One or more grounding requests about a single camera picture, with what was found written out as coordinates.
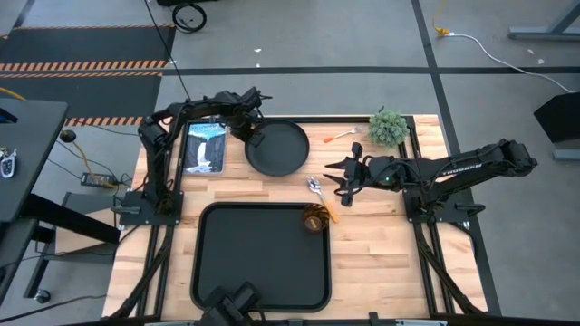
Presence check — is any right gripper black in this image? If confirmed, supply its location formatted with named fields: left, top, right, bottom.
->
left=324, top=142, right=404, bottom=207

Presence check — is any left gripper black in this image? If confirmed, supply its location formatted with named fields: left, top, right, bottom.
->
left=224, top=90, right=266, bottom=147

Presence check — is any black round plate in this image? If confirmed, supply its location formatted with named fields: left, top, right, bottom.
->
left=244, top=120, right=312, bottom=177

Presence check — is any amber glass cup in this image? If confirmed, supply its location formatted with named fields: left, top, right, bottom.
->
left=301, top=203, right=331, bottom=235

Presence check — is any black rectangular tray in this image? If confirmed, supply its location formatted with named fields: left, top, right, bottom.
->
left=189, top=201, right=333, bottom=313

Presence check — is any waterfall picture book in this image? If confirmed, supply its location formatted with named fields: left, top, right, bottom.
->
left=182, top=122, right=227, bottom=176

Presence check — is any green artificial potted plant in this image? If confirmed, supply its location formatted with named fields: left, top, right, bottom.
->
left=367, top=106, right=411, bottom=149

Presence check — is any black power adapter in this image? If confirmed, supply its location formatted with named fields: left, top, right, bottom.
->
left=80, top=171, right=114, bottom=187

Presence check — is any black bulky device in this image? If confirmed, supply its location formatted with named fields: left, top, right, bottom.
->
left=198, top=280, right=265, bottom=326

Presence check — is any black hazard-striped floor mat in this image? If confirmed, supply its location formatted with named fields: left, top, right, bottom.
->
left=0, top=72, right=163, bottom=127
left=0, top=24, right=177, bottom=72

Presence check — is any black desk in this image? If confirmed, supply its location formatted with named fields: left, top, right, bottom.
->
left=0, top=98, right=69, bottom=223

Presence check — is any black box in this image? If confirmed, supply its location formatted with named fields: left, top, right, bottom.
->
left=533, top=91, right=580, bottom=145

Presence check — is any white key fob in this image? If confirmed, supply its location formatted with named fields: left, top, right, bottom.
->
left=0, top=148, right=18, bottom=179

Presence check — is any grey desk leg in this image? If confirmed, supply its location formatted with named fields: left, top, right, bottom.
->
left=507, top=0, right=580, bottom=43

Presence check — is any spoon with yellow handle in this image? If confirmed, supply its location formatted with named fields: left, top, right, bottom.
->
left=306, top=176, right=341, bottom=225

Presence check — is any fork with orange handle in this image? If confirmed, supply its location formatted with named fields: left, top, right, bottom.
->
left=323, top=127, right=359, bottom=144

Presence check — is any black metal rig frame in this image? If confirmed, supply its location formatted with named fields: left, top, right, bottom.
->
left=108, top=115, right=488, bottom=326

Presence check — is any long black floor cable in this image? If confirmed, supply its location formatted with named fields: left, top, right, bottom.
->
left=144, top=0, right=194, bottom=103

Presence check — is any coiled black cable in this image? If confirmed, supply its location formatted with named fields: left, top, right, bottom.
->
left=171, top=2, right=208, bottom=34

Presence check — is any yellow cable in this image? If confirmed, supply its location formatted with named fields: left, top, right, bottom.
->
left=72, top=141, right=117, bottom=189

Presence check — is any yellow plug with cable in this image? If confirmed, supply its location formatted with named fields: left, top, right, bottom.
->
left=432, top=0, right=453, bottom=37

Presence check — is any white floor cable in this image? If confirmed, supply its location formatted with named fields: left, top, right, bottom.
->
left=449, top=33, right=575, bottom=95

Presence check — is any black desk leg frame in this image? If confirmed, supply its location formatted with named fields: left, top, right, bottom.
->
left=0, top=193, right=122, bottom=300

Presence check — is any thin black floor cable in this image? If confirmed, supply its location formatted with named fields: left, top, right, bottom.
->
left=0, top=293, right=108, bottom=323

